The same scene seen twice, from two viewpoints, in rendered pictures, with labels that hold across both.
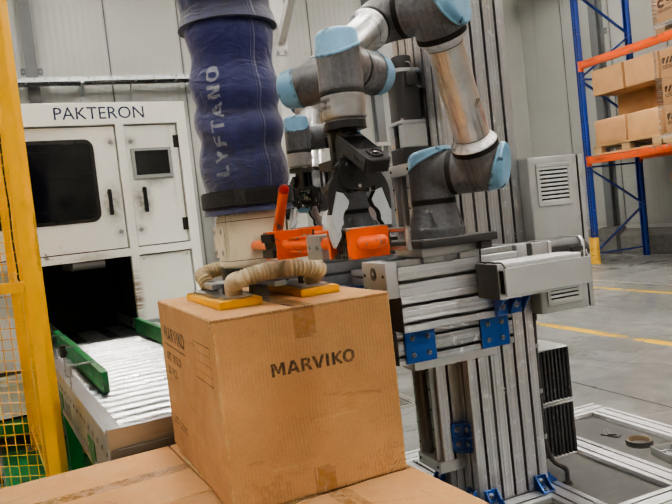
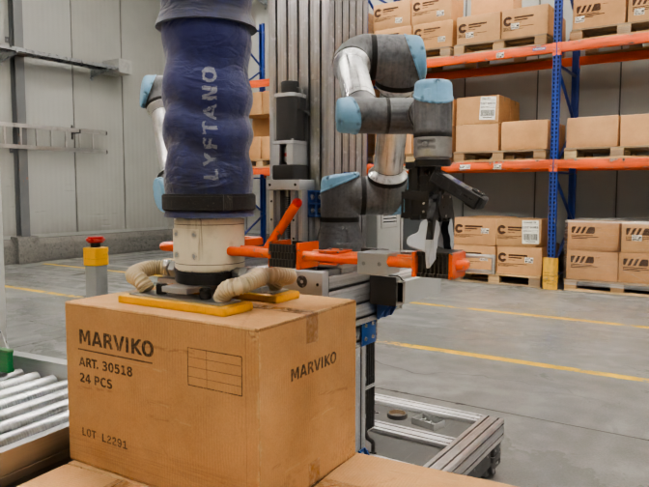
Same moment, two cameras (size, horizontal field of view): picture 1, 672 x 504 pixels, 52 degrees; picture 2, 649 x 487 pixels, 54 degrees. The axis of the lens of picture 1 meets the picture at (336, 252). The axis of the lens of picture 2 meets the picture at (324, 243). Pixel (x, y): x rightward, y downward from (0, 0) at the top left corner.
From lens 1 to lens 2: 0.88 m
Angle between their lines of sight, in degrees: 34
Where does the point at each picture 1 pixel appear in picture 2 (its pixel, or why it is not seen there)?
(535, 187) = not seen: hidden behind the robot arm
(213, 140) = (202, 141)
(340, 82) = (445, 128)
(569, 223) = (394, 243)
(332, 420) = (321, 417)
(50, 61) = not seen: outside the picture
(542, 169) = not seen: hidden behind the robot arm
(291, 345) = (303, 350)
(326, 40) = (438, 90)
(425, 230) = (342, 244)
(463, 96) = (401, 137)
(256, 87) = (246, 96)
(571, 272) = (433, 284)
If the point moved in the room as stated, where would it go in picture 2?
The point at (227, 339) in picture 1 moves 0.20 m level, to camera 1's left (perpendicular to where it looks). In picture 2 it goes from (268, 347) to (172, 361)
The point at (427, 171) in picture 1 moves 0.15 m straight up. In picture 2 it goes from (347, 193) to (347, 141)
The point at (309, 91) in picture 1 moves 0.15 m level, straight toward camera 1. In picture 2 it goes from (375, 123) to (426, 116)
